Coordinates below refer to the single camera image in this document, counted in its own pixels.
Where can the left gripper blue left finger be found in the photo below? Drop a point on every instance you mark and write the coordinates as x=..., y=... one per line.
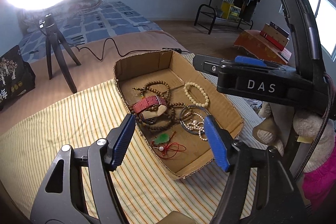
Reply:
x=60, y=198

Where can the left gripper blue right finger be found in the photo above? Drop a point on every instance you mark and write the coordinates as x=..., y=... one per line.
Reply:
x=276, y=199

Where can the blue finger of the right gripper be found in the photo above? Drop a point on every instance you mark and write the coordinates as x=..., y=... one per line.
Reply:
x=208, y=64
x=257, y=62

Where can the dark metal bangle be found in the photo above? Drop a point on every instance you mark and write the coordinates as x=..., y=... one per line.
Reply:
x=192, y=120

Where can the red strap wristwatch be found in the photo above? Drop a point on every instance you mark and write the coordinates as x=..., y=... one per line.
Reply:
x=150, y=107

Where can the pink sleeve forearm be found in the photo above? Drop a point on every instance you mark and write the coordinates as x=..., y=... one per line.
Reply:
x=317, y=184

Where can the right hand white glove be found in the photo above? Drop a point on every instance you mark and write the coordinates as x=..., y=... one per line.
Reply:
x=306, y=126

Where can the yellow box on rack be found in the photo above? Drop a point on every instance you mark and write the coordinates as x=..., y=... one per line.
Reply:
x=230, y=12

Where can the open cardboard box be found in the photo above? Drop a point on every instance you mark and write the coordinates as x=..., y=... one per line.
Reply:
x=169, y=75

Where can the tan mattress cover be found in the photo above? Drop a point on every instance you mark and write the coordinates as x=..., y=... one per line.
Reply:
x=90, y=73

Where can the black printed snack bag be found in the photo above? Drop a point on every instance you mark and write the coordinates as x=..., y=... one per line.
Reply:
x=17, y=76

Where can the black tripod stand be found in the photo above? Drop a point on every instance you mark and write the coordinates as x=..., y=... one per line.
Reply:
x=54, y=40

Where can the folded floral quilt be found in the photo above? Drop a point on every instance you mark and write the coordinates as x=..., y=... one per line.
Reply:
x=28, y=20

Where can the black phone on mount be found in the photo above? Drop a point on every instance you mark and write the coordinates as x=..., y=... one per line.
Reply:
x=306, y=43

